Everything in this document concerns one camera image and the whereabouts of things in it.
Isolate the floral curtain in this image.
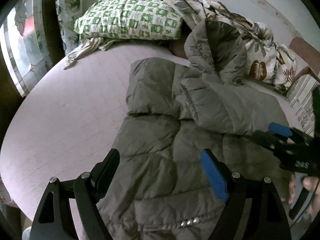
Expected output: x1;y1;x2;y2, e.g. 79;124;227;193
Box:
55;0;82;55

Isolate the leaf print blanket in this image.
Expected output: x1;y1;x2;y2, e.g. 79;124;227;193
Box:
162;0;297;93

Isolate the right hand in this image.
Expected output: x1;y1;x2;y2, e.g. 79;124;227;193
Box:
287;174;320;217

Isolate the olive puffer jacket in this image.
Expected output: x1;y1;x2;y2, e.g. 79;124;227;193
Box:
97;18;290;239

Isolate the beige striped cloth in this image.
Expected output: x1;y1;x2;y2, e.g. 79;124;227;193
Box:
63;37;104;70

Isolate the green white checkered pillow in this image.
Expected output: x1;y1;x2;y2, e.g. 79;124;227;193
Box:
74;0;183;40

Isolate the striped floral bed side cloth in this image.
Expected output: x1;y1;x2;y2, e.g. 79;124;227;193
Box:
286;74;319;137

